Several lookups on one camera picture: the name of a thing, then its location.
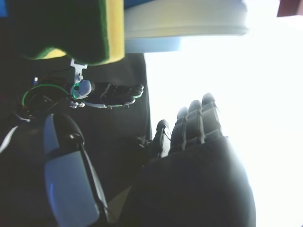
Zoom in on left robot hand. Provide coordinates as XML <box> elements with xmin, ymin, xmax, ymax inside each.
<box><xmin>42</xmin><ymin>92</ymin><xmax>258</xmax><ymax>227</ymax></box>

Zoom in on green and yellow sponge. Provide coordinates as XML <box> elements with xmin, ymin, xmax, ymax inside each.
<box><xmin>14</xmin><ymin>0</ymin><xmax>125</xmax><ymax>67</ymax></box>

